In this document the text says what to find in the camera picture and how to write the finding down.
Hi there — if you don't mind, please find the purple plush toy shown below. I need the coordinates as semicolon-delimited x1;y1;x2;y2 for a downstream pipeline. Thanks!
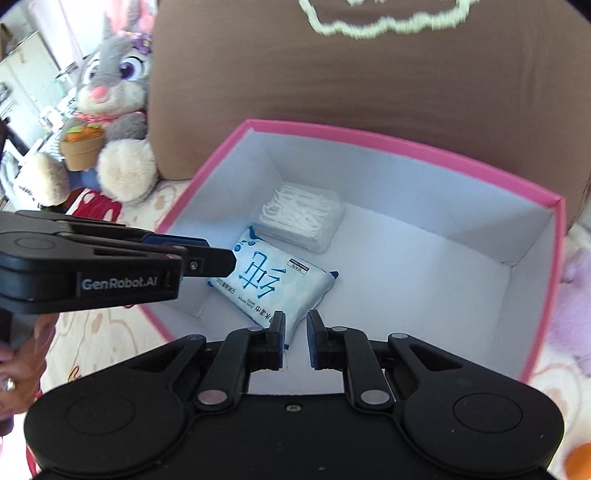
547;249;591;361

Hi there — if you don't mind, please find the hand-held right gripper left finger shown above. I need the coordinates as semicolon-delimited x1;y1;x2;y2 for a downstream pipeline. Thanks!
127;311;287;412

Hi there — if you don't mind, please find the grey rabbit plush toy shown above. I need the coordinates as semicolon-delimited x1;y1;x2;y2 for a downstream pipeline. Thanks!
23;0;160;206

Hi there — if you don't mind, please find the person's left hand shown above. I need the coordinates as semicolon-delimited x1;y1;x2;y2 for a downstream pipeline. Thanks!
0;314;58;437

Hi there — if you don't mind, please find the blue wet wipes pack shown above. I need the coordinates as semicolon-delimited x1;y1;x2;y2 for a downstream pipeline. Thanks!
207;224;340;349

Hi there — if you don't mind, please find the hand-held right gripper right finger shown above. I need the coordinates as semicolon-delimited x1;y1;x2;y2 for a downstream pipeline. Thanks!
307;310;465;411

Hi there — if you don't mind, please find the clear floss pick box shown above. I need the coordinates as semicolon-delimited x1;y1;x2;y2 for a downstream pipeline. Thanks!
259;182;346;254

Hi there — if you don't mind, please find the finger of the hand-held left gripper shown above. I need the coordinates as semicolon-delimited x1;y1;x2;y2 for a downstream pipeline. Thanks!
182;248;238;278
142;232;209;250

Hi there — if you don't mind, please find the pink cardboard box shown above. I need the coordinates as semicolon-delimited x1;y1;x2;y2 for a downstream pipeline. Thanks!
139;119;566;384

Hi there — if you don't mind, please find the brown embroidered pillow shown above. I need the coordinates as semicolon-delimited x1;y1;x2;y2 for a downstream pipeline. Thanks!
148;0;591;232

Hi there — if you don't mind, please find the white cabinet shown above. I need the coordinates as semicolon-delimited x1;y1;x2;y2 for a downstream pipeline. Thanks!
0;30;58;121

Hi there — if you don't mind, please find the orange makeup sponge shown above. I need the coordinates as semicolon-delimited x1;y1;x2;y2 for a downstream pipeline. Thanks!
566;443;591;480

